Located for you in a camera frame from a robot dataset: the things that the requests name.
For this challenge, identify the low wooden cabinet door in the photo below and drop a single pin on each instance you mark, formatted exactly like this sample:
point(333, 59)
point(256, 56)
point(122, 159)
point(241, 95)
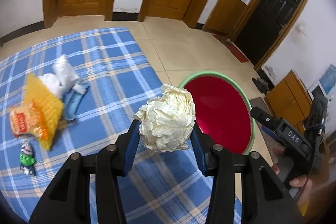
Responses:
point(225, 16)

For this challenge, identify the orange snack bag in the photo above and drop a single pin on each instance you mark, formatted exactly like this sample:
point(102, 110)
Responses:
point(28, 119)

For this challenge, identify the wooden side cabinet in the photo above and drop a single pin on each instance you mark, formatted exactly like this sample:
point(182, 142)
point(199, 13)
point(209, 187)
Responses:
point(290, 100)

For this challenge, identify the red green trash bin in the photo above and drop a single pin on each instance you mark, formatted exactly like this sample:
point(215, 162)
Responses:
point(222, 110)

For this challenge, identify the dark slippers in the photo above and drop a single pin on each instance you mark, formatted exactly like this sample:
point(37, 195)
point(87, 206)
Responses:
point(261, 85)

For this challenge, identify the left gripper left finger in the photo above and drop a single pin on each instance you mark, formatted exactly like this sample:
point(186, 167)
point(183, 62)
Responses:
point(113, 161)

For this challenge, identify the small green toy keychain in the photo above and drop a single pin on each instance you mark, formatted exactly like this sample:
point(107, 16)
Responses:
point(27, 160)

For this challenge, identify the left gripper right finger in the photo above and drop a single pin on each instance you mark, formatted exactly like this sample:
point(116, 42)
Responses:
point(216, 161)

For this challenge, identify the dark entrance door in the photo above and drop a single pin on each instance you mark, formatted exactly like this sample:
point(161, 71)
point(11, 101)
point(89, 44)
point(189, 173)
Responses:
point(264, 26)

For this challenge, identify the white tissue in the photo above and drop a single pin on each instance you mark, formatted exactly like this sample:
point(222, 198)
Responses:
point(53, 84)

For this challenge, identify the white paper ball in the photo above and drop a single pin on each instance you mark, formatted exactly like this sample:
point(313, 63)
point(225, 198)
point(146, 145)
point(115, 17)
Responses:
point(167, 121)

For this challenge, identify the clear plastic bag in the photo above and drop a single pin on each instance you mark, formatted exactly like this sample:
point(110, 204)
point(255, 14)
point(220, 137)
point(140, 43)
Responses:
point(65, 73)

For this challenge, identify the red door mat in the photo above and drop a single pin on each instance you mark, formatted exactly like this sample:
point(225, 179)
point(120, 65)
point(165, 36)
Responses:
point(232, 48)

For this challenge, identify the blue plaid tablecloth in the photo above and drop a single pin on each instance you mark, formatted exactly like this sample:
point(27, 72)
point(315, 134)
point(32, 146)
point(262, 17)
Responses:
point(160, 188)

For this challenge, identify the person's right hand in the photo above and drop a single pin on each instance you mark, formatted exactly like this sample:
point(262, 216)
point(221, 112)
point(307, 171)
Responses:
point(302, 181)

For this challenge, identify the grey floor mat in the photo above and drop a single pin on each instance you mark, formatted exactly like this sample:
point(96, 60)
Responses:
point(264, 122)

